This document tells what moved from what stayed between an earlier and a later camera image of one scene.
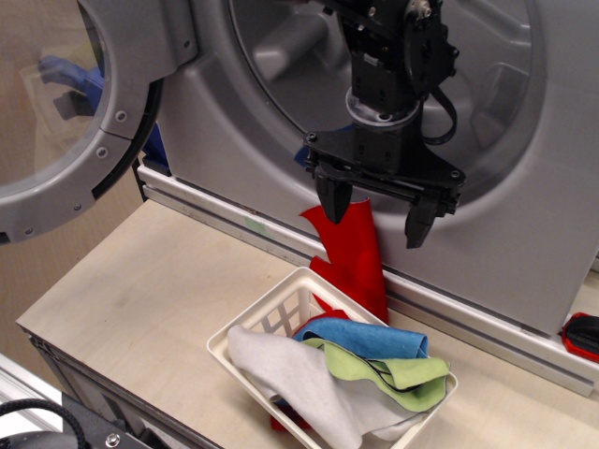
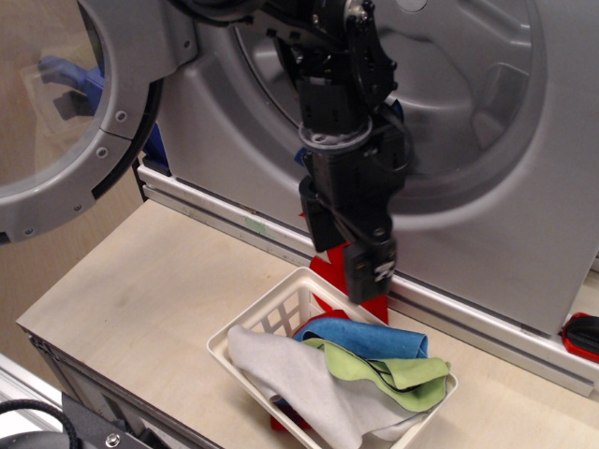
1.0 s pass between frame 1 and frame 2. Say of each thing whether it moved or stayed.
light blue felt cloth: stayed
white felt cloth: stayed
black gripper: moved
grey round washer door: stayed
